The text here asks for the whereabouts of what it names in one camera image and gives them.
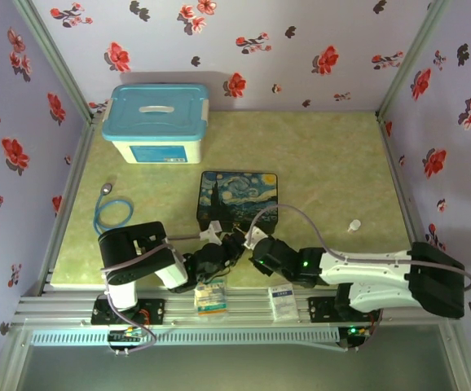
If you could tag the starry night print box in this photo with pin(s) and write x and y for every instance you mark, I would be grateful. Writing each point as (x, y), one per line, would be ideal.
(239, 195)

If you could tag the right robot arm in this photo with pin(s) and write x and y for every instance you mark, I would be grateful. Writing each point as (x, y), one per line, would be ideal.
(382, 277)

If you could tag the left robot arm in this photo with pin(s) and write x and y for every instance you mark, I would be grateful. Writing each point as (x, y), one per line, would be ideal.
(137, 260)

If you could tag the green and white packet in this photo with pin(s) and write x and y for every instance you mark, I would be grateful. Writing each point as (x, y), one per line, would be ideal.
(211, 297)

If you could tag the white paper packet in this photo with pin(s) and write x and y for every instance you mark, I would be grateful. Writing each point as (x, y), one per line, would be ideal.
(283, 302)

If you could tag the small white bottle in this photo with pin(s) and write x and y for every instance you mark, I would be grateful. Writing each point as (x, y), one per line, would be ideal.
(354, 226)

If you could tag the grey metal panel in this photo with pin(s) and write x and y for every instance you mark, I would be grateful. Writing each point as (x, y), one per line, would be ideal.
(235, 368)

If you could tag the white storage box blue lid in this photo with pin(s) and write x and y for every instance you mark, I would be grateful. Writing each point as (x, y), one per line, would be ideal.
(156, 122)

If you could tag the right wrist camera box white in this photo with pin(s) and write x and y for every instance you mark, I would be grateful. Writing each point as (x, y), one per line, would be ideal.
(256, 237)

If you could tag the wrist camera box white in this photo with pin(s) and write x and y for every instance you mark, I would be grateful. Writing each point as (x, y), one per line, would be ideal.
(256, 237)
(212, 232)

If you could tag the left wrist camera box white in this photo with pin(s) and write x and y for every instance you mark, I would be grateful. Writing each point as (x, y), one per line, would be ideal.
(212, 232)

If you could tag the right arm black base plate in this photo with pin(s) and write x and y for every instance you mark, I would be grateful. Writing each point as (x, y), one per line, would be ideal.
(321, 309)

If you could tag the aluminium front rail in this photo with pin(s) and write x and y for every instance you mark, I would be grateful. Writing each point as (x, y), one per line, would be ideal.
(243, 317)

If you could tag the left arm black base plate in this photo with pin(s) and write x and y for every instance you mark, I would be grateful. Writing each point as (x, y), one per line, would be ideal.
(154, 311)

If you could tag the aluminium side rail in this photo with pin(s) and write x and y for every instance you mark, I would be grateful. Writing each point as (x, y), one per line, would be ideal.
(406, 203)
(66, 203)

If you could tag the aluminium corner frame post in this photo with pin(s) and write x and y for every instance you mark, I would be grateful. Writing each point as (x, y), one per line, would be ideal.
(50, 57)
(412, 57)

